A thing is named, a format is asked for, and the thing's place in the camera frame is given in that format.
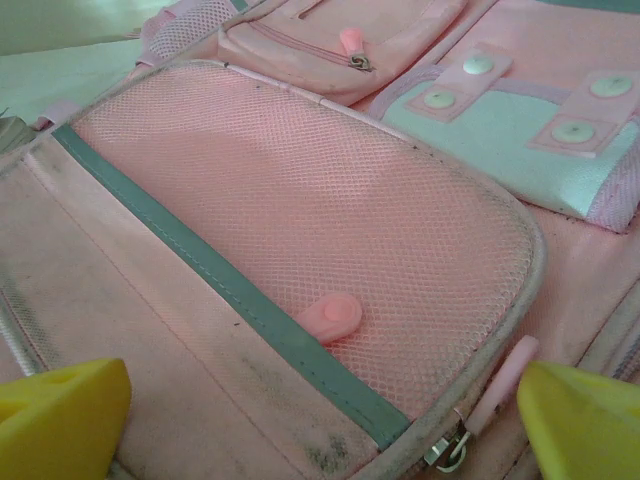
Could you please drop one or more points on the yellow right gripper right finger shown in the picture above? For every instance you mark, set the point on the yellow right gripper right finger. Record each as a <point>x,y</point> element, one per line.
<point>585,430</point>

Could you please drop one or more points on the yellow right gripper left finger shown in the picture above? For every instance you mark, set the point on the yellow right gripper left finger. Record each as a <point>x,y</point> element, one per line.
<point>60,430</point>

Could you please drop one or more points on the pink student backpack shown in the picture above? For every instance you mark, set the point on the pink student backpack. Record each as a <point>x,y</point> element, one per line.
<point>300,200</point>

